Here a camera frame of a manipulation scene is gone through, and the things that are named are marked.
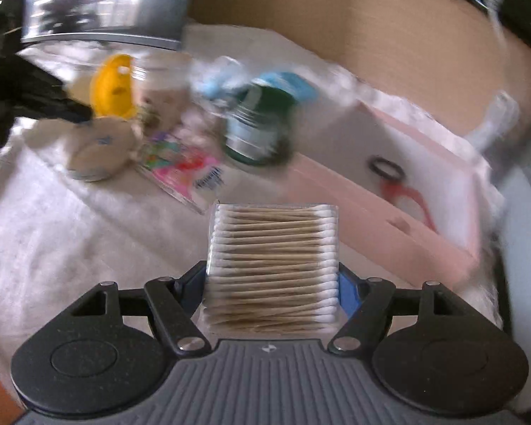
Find clear cotton swab box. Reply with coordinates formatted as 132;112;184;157
204;203;341;334

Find clear jar with beige lid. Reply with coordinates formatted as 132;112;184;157
133;51;196;130

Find pink storage box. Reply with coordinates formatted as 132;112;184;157
287;100;493;282

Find yellow round lid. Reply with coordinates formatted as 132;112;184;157
90;53;139;120

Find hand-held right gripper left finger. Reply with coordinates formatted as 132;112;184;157
70;259;212;357

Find red scissors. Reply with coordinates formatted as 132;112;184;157
367;155;440;233

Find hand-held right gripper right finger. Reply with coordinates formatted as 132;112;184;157
327;262;470;357

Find colourful printed packet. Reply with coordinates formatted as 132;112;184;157
137;130;227;216

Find black monitor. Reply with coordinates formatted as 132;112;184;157
20;0;200;51

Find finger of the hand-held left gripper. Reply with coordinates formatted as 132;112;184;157
12;59;93;124

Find black board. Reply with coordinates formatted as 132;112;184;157
394;0;531;59

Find round cotton pad pack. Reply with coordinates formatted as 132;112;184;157
66;117;136;182

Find white textured blanket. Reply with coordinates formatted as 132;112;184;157
0;22;514;408

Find white plug adapter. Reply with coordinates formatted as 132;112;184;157
464;91;521;152

